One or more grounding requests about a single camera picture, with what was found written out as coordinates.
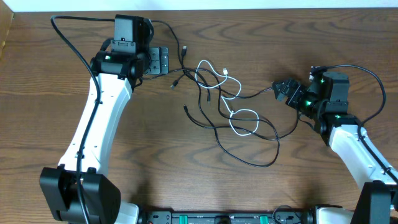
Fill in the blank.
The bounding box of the black usb cable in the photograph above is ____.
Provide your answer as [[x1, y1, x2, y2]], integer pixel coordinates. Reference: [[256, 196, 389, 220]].
[[141, 45, 301, 168], [169, 67, 280, 142]]

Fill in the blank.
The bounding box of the white usb cable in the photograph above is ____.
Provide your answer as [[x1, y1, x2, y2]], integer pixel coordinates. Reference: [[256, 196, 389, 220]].
[[194, 59, 260, 137]]

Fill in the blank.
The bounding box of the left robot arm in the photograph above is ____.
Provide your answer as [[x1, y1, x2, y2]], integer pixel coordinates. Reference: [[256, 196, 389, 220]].
[[39, 15, 169, 223]]

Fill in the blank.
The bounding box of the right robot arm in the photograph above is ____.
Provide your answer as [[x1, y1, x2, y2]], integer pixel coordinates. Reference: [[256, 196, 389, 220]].
[[272, 70, 397, 223]]

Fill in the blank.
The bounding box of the wooden side panel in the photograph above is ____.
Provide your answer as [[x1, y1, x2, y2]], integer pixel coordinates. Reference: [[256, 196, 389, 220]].
[[0, 0, 14, 55]]

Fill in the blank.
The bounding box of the right camera black cable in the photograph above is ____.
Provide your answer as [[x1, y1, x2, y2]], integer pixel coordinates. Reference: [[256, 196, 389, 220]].
[[310, 63, 398, 184]]

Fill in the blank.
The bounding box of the camera black cable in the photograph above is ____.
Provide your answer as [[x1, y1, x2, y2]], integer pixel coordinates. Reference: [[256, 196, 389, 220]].
[[310, 63, 398, 184], [50, 14, 184, 224]]

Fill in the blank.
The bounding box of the left camera black cable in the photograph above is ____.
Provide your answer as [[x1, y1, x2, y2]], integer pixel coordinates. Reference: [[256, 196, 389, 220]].
[[50, 14, 184, 224]]

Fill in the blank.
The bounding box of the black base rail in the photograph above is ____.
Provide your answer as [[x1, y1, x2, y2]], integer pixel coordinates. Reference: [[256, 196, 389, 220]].
[[136, 203, 343, 224]]

